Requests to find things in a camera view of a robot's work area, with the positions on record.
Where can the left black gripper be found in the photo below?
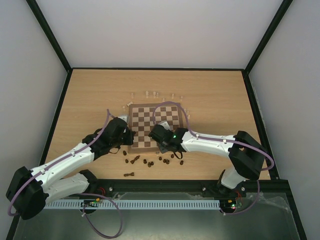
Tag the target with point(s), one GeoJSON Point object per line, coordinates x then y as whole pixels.
{"type": "Point", "coordinates": [130, 141]}

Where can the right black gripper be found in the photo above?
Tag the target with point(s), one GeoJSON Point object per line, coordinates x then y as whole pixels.
{"type": "Point", "coordinates": [155, 134]}

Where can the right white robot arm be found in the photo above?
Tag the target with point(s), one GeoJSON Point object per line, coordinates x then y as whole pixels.
{"type": "Point", "coordinates": [245, 153]}

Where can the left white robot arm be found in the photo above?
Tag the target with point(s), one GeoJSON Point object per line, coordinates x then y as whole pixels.
{"type": "Point", "coordinates": [30, 190]}

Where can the lying dark queen piece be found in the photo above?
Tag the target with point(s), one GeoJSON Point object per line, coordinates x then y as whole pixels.
{"type": "Point", "coordinates": [135, 159]}

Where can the lying dark king piece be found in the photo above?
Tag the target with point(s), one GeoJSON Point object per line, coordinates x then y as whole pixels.
{"type": "Point", "coordinates": [129, 174]}

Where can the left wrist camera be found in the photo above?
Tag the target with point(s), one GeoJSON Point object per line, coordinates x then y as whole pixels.
{"type": "Point", "coordinates": [124, 117]}

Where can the black metal frame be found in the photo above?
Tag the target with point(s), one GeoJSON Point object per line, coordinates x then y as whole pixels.
{"type": "Point", "coordinates": [191, 48]}

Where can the white slotted cable duct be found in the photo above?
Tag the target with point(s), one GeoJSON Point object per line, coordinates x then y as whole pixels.
{"type": "Point", "coordinates": [77, 204]}

